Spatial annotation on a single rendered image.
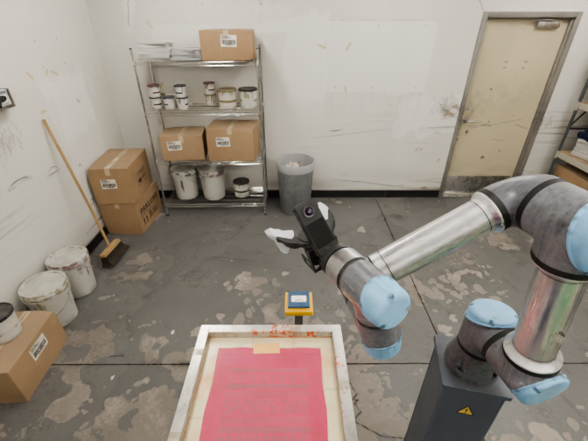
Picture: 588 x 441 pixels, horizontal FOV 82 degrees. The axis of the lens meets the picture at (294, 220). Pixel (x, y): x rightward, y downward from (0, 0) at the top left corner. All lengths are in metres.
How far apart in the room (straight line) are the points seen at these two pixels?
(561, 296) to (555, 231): 0.15
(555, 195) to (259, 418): 1.05
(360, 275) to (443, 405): 0.74
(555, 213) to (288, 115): 3.66
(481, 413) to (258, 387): 0.72
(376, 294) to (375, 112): 3.81
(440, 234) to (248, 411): 0.89
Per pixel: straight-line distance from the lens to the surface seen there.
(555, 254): 0.75
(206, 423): 1.32
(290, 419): 1.30
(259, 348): 1.45
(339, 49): 4.10
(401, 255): 0.73
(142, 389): 2.67
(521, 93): 4.96
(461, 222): 0.76
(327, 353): 1.44
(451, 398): 1.22
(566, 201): 0.74
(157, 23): 4.29
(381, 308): 0.55
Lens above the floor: 2.10
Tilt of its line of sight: 31 degrees down
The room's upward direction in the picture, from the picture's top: straight up
